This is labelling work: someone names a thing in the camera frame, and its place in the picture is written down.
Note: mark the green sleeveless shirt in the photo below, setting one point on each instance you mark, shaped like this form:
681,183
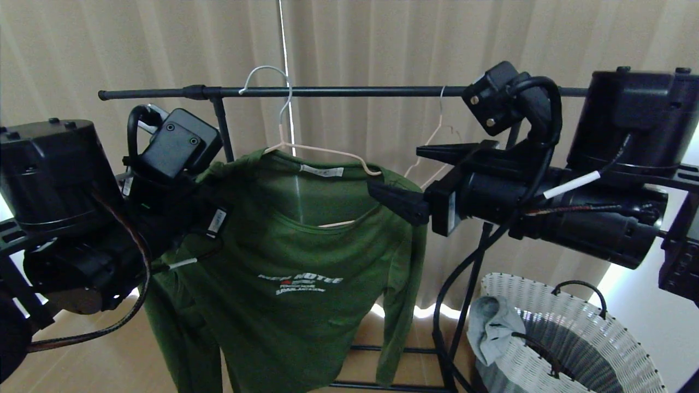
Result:
284,327

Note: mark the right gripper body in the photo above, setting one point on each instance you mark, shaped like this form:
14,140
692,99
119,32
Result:
491,191

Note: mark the pink clothes hanger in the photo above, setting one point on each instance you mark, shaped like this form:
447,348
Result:
441,109
282,134

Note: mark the white laundry basket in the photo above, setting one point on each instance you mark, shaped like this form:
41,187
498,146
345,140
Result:
628,355

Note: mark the beige curtain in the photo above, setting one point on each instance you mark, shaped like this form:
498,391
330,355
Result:
109,43

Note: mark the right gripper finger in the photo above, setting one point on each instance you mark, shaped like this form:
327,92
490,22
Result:
401,202
458,150

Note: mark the pale grey garment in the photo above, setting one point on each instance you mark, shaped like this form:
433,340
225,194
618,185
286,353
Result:
494,327

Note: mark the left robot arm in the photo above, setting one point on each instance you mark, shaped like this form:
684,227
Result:
49,164

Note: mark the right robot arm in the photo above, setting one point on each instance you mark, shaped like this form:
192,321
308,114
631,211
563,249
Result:
628,109

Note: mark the black clothes rack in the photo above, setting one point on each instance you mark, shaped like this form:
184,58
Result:
355,91

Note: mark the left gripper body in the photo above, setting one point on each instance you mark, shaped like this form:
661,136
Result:
175,218

